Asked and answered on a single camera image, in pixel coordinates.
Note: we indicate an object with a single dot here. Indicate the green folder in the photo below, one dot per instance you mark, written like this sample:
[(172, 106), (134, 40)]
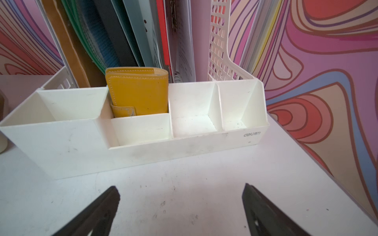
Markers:
[(89, 28)]

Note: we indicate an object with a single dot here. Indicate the brown cardboard folder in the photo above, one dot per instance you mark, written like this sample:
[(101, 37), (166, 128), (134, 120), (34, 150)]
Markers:
[(79, 64)]

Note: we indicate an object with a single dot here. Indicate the white file rack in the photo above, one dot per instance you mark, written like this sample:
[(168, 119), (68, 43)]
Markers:
[(73, 132)]

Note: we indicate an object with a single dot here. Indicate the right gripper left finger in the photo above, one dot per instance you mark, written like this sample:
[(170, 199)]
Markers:
[(96, 219)]

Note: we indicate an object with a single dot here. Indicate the translucent grey folders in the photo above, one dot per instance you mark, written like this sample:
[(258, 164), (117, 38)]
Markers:
[(171, 38)]

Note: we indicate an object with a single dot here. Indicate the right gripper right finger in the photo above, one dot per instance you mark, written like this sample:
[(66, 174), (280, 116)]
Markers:
[(265, 218)]

